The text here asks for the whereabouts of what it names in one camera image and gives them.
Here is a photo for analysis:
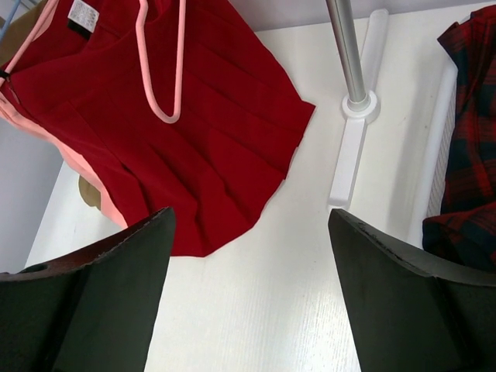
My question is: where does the red black plaid garment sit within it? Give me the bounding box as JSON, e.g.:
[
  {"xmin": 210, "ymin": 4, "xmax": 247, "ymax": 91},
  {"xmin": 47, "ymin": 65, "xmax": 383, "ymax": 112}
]
[{"xmin": 422, "ymin": 5, "xmax": 495, "ymax": 272}]

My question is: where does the silver clothes rack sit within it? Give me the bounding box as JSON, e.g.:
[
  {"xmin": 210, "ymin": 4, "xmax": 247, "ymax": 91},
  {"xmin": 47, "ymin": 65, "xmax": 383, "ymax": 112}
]
[{"xmin": 326, "ymin": 1, "xmax": 389, "ymax": 209}]

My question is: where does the salmon pink garment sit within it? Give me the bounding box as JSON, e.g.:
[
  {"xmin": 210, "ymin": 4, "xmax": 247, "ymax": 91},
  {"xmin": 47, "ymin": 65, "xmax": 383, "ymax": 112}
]
[{"xmin": 1, "ymin": 94, "xmax": 128, "ymax": 228}]

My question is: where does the pink wire hanger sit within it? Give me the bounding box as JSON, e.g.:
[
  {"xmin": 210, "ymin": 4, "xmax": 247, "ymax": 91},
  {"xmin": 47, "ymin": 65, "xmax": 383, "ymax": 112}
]
[
  {"xmin": 1, "ymin": 1, "xmax": 59, "ymax": 84},
  {"xmin": 135, "ymin": 1, "xmax": 187, "ymax": 125}
]

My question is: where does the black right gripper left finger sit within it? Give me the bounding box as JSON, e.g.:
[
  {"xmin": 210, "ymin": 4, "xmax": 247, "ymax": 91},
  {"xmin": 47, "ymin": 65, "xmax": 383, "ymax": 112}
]
[{"xmin": 1, "ymin": 208, "xmax": 176, "ymax": 371}]

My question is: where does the blue wire hanger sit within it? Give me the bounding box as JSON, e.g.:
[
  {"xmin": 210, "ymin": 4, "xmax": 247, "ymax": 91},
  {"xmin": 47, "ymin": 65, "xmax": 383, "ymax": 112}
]
[{"xmin": 1, "ymin": 0, "xmax": 24, "ymax": 39}]

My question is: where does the red skirt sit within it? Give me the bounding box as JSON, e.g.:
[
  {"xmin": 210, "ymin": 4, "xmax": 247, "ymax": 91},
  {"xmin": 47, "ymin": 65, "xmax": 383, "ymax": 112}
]
[{"xmin": 1, "ymin": 1, "xmax": 315, "ymax": 257}]

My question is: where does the brown garment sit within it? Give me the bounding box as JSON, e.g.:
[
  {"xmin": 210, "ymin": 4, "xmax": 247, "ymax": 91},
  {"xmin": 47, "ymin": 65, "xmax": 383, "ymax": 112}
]
[{"xmin": 1, "ymin": 1, "xmax": 101, "ymax": 210}]

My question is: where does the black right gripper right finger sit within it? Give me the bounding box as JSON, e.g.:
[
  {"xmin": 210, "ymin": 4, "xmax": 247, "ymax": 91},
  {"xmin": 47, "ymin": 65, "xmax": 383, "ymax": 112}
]
[{"xmin": 328, "ymin": 208, "xmax": 495, "ymax": 371}]

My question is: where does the white plastic basket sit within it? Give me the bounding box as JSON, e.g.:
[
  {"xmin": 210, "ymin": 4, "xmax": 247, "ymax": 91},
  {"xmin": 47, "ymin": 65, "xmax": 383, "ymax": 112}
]
[{"xmin": 407, "ymin": 57, "xmax": 458, "ymax": 249}]

